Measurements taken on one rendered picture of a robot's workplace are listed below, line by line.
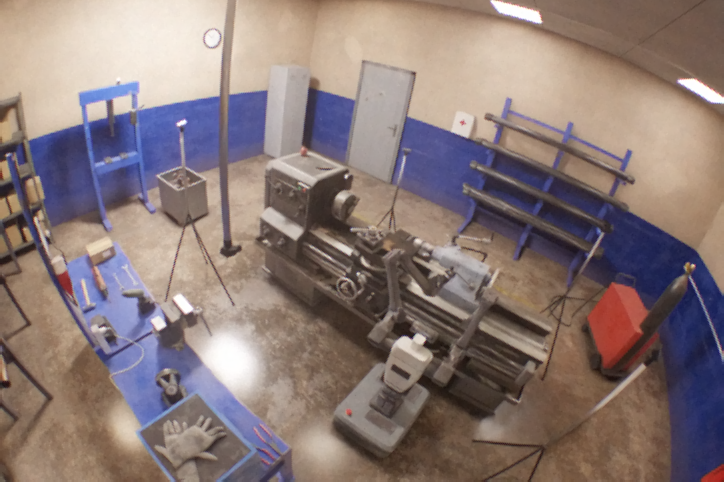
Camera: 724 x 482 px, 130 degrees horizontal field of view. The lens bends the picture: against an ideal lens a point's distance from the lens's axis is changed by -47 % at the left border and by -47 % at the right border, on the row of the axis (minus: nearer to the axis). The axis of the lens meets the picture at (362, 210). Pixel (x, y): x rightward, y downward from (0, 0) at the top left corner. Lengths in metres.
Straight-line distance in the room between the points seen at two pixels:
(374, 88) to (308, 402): 5.06
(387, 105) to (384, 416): 4.90
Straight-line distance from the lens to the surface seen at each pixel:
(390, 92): 5.81
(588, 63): 5.13
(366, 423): 2.45
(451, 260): 2.45
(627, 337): 3.93
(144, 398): 1.94
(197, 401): 1.41
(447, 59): 5.42
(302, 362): 2.94
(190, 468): 1.30
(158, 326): 1.94
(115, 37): 4.95
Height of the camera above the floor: 2.50
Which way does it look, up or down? 30 degrees down
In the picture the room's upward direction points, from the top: 11 degrees clockwise
